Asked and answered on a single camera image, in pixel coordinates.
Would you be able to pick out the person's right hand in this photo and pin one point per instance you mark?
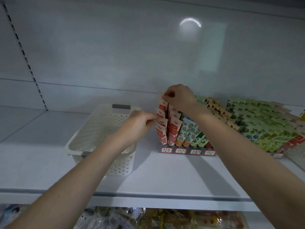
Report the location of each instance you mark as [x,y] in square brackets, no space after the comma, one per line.
[182,98]

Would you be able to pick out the person's left hand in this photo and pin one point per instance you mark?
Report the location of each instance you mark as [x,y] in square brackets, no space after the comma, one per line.
[134,127]

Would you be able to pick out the white perforated plastic basket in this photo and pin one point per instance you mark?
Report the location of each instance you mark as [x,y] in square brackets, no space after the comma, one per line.
[95,131]
[298,157]

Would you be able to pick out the white metal shelf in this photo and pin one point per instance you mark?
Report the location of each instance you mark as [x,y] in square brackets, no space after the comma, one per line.
[190,178]

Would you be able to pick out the row of hand cream tubes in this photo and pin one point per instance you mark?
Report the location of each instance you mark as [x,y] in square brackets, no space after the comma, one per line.
[257,124]

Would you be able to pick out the person's right forearm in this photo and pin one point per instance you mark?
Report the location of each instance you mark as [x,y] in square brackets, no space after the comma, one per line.
[252,174]

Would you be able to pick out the person's left forearm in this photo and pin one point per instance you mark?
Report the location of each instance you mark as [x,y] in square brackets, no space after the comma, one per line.
[62,193]

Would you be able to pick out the clear divider tray with labels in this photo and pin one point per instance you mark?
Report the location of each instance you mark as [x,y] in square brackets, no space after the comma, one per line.
[166,150]

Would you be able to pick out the pile of snack packets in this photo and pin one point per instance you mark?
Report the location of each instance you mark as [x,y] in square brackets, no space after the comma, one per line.
[157,219]

